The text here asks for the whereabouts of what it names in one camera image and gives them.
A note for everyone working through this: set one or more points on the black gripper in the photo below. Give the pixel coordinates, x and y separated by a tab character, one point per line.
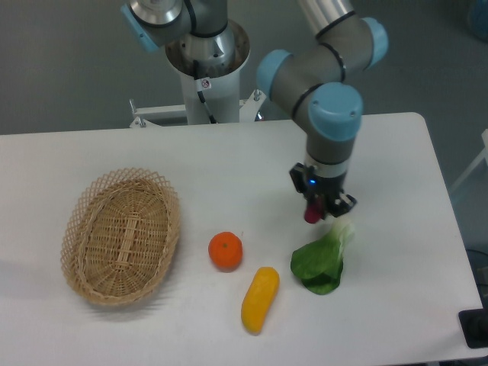
327	192

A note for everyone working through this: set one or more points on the white frame at right edge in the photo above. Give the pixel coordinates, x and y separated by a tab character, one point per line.
479	158

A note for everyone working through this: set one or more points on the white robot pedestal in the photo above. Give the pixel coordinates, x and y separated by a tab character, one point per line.
209	70

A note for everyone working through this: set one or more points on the woven wicker basket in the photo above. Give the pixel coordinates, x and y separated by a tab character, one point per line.
121	237

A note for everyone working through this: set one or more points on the black device at table edge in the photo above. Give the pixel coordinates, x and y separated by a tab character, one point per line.
474	327

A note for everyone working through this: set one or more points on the green bok choy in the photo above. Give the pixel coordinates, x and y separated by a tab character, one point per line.
319	264

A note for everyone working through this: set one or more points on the white metal base frame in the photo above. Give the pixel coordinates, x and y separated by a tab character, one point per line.
255	108

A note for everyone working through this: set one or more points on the yellow corn cob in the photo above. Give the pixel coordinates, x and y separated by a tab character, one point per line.
259	298

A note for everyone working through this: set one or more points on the purple sweet potato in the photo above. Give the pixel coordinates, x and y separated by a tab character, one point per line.
314	210

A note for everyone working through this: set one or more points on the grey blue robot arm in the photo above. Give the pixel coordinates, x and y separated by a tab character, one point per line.
309	88

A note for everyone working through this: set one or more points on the orange tangerine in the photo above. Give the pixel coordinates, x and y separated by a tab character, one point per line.
225	251

